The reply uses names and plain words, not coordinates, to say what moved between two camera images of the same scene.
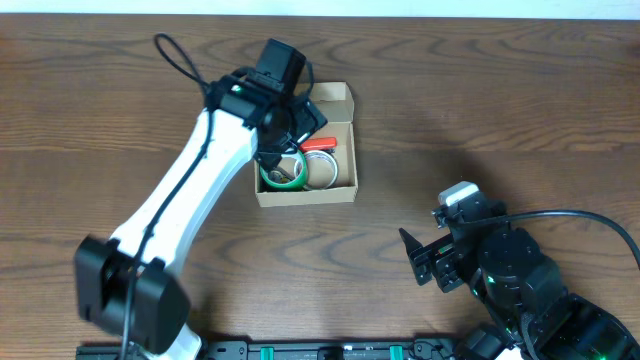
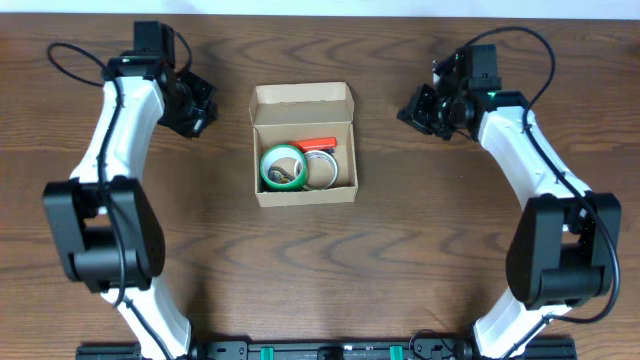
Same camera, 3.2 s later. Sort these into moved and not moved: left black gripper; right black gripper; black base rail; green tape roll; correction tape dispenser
Moved: right black gripper; left black gripper
Not moved: correction tape dispenser; black base rail; green tape roll
